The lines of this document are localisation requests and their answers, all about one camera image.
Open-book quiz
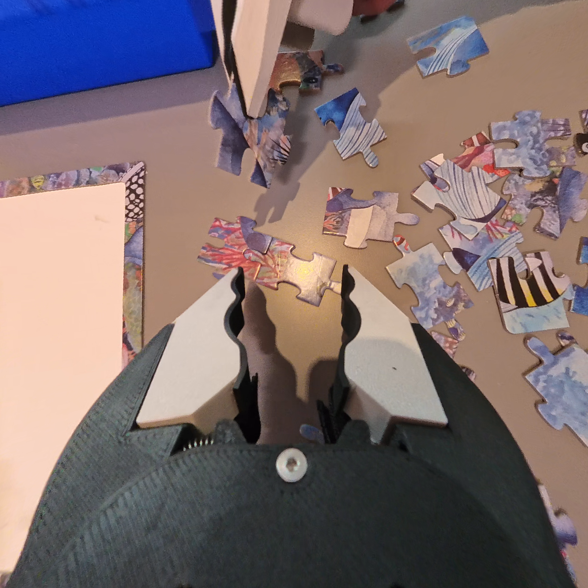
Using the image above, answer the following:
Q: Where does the blue plastic bin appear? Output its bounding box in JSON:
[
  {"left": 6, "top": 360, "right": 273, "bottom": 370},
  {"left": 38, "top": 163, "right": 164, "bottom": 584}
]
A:
[{"left": 0, "top": 0, "right": 217, "bottom": 108}]

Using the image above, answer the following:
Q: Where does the pile of loose puzzle pieces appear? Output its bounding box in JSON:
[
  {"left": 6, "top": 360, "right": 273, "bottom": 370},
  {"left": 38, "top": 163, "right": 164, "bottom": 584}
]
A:
[{"left": 269, "top": 16, "right": 588, "bottom": 582}]

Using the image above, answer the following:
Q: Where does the puzzle frame board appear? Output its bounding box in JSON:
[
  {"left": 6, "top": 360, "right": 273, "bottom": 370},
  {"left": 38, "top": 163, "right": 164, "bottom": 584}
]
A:
[{"left": 0, "top": 162, "right": 147, "bottom": 575}]

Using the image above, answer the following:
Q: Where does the blue striped puzzle piece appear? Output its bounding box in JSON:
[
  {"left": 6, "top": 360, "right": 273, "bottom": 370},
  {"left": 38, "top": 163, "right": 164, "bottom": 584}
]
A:
[{"left": 315, "top": 88, "right": 387, "bottom": 169}]

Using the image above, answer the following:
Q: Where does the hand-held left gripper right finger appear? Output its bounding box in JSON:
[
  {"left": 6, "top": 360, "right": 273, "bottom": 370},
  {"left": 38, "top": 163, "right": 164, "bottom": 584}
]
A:
[{"left": 317, "top": 266, "right": 448, "bottom": 445}]

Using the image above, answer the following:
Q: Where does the purple blue puzzle piece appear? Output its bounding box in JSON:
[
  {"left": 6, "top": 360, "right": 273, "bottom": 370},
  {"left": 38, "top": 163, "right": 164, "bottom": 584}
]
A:
[{"left": 209, "top": 85, "right": 293, "bottom": 189}]

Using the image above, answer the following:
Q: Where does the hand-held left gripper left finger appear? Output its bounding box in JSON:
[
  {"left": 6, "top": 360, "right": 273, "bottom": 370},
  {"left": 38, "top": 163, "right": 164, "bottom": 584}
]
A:
[{"left": 136, "top": 267, "right": 262, "bottom": 444}]

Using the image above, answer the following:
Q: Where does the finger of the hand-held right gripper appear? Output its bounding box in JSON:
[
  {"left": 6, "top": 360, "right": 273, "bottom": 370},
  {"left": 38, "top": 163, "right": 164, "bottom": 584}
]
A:
[
  {"left": 232, "top": 0, "right": 295, "bottom": 119},
  {"left": 211, "top": 0, "right": 249, "bottom": 115}
]

